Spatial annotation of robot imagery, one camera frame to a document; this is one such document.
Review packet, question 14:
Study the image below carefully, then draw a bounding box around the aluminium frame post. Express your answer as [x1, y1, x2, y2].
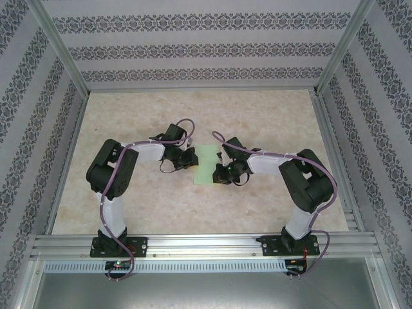
[314, 0, 377, 96]
[28, 0, 91, 96]

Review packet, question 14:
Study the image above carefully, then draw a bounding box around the aluminium right frame post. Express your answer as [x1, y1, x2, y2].
[314, 0, 377, 96]

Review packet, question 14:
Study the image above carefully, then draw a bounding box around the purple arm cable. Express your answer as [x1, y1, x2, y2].
[99, 118, 198, 283]
[211, 130, 339, 280]

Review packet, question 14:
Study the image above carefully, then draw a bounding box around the light green paper sheet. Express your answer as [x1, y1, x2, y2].
[192, 144, 223, 186]

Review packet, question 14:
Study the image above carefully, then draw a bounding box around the slotted grey cable duct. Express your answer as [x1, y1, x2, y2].
[43, 259, 287, 273]

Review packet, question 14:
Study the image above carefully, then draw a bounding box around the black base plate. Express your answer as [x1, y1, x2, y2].
[91, 236, 149, 258]
[261, 234, 320, 258]

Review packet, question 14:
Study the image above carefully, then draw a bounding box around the aluminium left frame post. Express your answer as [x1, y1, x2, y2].
[28, 0, 91, 96]

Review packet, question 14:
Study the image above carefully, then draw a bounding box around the aluminium mounting rail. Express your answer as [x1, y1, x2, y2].
[30, 232, 382, 258]

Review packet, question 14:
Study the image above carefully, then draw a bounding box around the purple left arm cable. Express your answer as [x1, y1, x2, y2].
[99, 118, 198, 283]

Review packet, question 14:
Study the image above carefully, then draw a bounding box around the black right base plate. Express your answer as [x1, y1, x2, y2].
[261, 234, 320, 258]

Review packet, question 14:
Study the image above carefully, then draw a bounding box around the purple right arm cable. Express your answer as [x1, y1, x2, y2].
[211, 130, 339, 280]

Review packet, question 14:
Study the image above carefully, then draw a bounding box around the aluminium right side rail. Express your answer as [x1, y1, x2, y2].
[310, 89, 368, 233]

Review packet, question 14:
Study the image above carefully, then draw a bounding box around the aluminium left side rail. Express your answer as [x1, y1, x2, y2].
[44, 93, 90, 236]

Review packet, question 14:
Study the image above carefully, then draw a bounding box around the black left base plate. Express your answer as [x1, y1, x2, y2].
[91, 236, 149, 258]

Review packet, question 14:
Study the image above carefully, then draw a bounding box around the left circuit board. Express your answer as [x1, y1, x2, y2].
[105, 260, 133, 270]

